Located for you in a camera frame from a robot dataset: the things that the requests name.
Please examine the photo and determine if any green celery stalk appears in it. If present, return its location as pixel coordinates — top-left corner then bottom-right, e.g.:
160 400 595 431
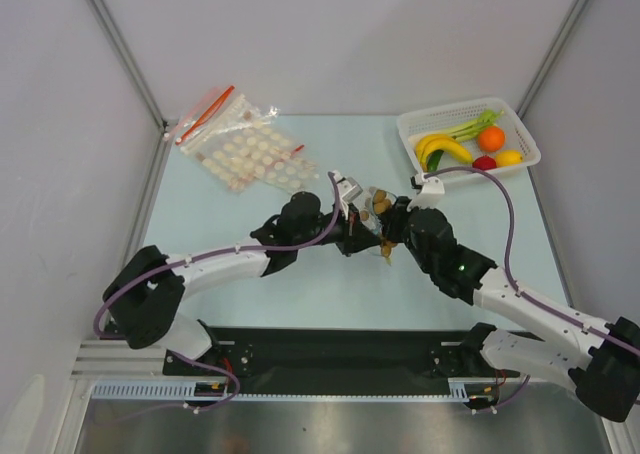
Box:
441 109 504 142

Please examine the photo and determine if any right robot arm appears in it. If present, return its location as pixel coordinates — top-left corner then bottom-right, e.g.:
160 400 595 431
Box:
374 196 639 423

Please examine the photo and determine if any yellow banana bunch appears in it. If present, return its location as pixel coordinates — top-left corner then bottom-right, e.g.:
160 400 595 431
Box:
414 134 473 171

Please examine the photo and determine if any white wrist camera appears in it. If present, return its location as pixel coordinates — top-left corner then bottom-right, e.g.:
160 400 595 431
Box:
328 170 363 212
407 173 445 211

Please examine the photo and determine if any white slotted cable duct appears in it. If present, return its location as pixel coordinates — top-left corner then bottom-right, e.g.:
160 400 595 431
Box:
91 380 490 403

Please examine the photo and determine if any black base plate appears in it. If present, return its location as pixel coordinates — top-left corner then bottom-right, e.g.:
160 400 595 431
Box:
164 323 526 396

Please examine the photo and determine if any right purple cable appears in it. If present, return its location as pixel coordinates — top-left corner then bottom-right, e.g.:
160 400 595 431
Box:
424 166 640 418

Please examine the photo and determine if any yellow lemon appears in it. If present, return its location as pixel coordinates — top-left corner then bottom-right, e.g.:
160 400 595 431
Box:
495 150 523 168

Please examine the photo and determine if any white plastic basket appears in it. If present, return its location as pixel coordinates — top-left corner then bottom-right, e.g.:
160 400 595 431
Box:
396 97 541 177

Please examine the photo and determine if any red pomegranate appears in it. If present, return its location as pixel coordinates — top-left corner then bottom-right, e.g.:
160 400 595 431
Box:
472 156 497 171

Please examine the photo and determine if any right aluminium frame post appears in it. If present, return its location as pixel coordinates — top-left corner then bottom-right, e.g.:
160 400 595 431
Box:
516 0 593 119

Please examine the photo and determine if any polka dot zip bag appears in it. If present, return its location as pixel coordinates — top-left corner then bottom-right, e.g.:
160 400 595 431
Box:
191 121 319 194

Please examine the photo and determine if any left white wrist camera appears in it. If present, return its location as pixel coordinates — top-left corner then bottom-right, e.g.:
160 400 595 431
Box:
328 170 363 212

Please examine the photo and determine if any blue zipper clear bag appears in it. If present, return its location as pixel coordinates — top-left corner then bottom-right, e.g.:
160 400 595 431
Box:
344 186 401 263

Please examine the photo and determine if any left aluminium frame post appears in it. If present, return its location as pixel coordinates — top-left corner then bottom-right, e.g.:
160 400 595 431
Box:
85 0 167 132

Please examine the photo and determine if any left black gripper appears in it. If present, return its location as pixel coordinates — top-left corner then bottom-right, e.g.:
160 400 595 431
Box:
294 201 380 257

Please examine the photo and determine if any orange fruit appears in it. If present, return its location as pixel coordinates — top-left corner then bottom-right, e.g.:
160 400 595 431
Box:
476 125 506 153

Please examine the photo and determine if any green cucumber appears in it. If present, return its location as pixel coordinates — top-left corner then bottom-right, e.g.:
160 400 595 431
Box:
426 150 444 173

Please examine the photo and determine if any brown longan bunch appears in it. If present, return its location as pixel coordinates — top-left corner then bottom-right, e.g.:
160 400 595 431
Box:
359 187 401 268

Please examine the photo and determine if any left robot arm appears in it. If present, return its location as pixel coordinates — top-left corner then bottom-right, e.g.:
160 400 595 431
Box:
103 192 381 374

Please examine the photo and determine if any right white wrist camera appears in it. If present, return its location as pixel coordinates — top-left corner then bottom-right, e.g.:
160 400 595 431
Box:
407 173 445 211

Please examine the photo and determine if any aluminium frame post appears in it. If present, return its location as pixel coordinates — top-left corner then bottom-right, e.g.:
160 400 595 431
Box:
85 0 167 132
516 0 593 119

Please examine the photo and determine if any red zipper clear bag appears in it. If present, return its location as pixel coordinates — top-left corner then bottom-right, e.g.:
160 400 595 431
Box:
163 85 280 160

